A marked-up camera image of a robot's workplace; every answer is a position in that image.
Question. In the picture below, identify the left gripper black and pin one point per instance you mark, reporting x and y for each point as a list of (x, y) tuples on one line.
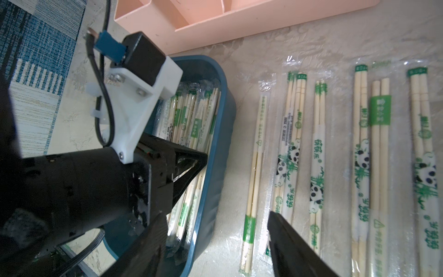
[(49, 200)]

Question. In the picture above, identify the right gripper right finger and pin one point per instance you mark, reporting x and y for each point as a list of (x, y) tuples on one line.
[(291, 255)]

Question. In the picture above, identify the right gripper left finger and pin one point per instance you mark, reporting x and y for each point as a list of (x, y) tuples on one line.
[(145, 256)]

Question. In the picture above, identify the chopsticks pair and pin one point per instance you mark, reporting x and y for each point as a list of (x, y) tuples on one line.
[(317, 174), (361, 172), (249, 228), (285, 178), (425, 175)]

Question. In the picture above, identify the chopsticks green label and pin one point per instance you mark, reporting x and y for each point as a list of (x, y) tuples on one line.
[(380, 119)]

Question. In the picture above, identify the teal plastic storage box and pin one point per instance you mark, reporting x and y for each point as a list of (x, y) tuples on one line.
[(117, 239)]

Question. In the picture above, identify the pink desktop file organizer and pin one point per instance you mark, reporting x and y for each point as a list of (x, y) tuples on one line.
[(177, 26)]

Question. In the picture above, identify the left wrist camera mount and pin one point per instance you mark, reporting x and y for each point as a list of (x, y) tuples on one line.
[(132, 76)]

